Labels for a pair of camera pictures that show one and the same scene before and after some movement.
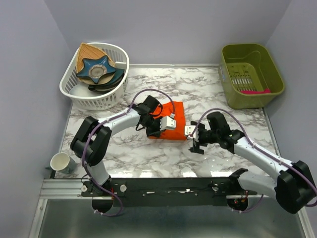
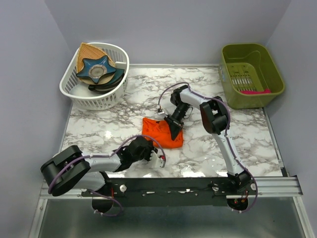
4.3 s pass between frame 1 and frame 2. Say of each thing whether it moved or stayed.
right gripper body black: moved
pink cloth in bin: stayed
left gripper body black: moved
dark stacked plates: stayed
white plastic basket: stayed
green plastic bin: stayed
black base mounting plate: stayed
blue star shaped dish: stayed
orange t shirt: moved
